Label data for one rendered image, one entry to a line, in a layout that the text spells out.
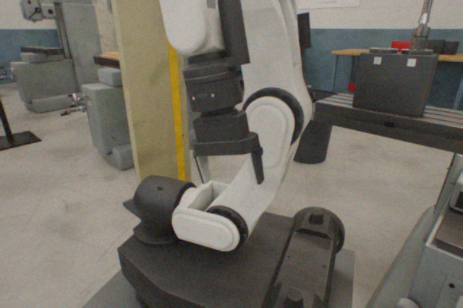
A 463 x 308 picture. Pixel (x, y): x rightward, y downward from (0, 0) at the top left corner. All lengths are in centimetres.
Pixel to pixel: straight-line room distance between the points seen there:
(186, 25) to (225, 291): 64
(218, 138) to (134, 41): 142
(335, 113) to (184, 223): 69
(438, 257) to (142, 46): 167
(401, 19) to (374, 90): 447
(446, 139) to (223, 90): 79
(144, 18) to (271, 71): 133
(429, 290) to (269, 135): 58
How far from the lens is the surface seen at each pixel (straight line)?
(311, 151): 286
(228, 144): 48
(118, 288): 114
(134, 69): 186
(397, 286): 152
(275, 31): 64
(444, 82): 545
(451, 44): 491
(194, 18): 44
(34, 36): 918
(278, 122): 62
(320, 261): 92
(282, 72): 65
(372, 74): 113
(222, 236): 82
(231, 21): 46
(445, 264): 90
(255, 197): 77
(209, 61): 46
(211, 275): 88
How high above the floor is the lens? 120
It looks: 23 degrees down
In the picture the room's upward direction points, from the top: straight up
